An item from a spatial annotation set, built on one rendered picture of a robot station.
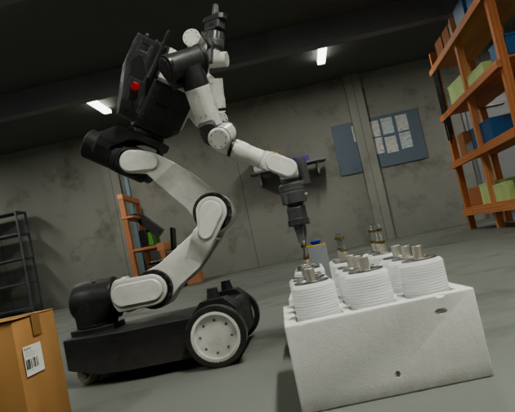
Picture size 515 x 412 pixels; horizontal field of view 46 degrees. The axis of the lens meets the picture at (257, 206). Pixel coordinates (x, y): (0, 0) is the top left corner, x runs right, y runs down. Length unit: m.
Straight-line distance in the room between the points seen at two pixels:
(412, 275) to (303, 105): 10.28
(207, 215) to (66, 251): 10.05
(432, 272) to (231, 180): 10.16
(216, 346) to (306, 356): 0.76
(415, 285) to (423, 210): 10.16
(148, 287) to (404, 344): 1.15
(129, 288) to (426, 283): 1.21
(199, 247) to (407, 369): 1.08
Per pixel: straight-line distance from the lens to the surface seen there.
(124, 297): 2.21
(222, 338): 1.97
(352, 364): 1.26
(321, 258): 2.24
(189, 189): 2.20
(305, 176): 2.10
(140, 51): 2.23
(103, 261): 11.87
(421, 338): 1.28
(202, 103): 2.09
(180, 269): 2.20
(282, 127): 11.43
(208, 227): 2.13
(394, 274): 1.43
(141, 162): 2.21
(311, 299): 1.27
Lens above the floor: 0.35
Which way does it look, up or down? 4 degrees up
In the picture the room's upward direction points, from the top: 12 degrees counter-clockwise
